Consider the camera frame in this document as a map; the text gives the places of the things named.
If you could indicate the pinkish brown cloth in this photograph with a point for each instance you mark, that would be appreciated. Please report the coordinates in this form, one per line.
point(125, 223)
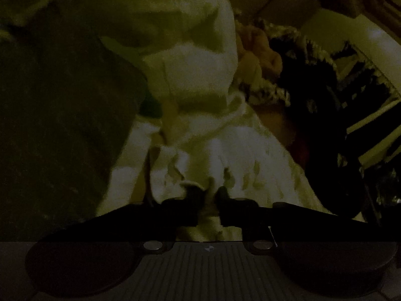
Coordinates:
point(275, 125)

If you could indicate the white fluffy blanket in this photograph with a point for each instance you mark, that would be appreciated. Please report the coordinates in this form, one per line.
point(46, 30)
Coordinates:
point(194, 62)

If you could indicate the pile of dark clothes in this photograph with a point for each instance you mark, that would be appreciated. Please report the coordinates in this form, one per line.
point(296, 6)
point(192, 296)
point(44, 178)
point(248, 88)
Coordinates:
point(322, 106)

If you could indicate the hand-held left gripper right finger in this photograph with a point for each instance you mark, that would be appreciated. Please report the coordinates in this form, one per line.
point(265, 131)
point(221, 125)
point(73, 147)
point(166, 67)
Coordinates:
point(226, 208)

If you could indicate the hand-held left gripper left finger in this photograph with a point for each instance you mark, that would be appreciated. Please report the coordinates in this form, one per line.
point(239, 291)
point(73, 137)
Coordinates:
point(195, 207)

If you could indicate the white leaf-print garment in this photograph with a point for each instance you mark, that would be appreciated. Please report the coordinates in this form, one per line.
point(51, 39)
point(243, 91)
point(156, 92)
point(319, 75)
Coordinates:
point(219, 150)

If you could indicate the dark cloth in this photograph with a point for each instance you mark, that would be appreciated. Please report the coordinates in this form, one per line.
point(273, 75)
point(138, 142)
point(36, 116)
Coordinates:
point(62, 125)

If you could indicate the orange cloth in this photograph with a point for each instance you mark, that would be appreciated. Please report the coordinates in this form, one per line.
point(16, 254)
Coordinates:
point(260, 56)

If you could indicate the shiny crumpled plastic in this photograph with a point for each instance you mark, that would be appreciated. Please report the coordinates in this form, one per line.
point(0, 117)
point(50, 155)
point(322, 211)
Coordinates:
point(391, 191)

